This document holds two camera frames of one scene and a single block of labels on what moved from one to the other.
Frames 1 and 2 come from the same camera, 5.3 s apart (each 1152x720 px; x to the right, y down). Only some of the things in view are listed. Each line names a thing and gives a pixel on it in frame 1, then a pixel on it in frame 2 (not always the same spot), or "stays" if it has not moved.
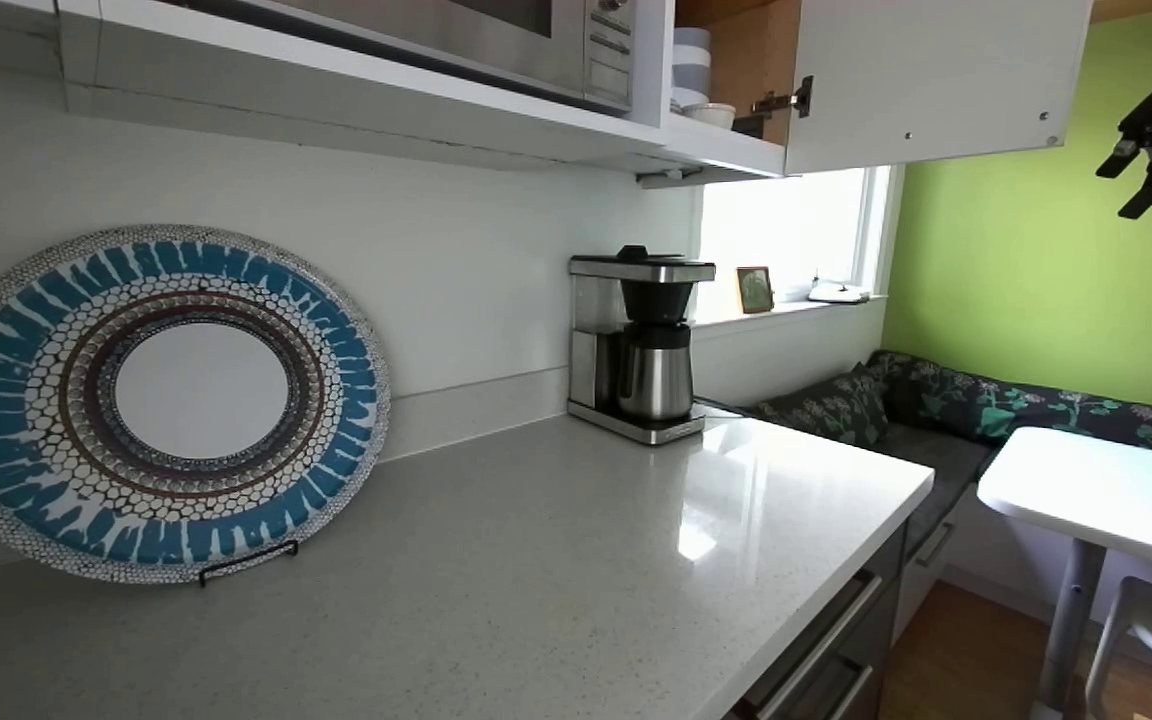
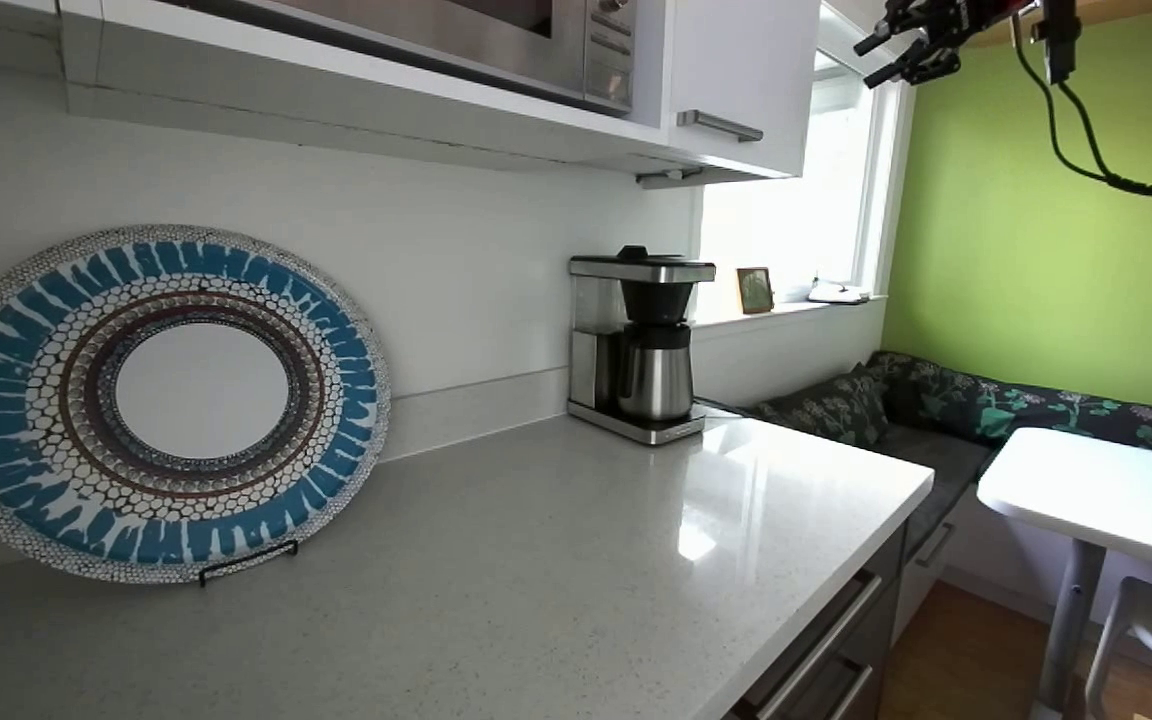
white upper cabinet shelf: [155, 57] stays
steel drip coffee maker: [630, 350] stays
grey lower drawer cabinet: [839, 668] stays
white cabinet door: [911, 80] -> [743, 79]
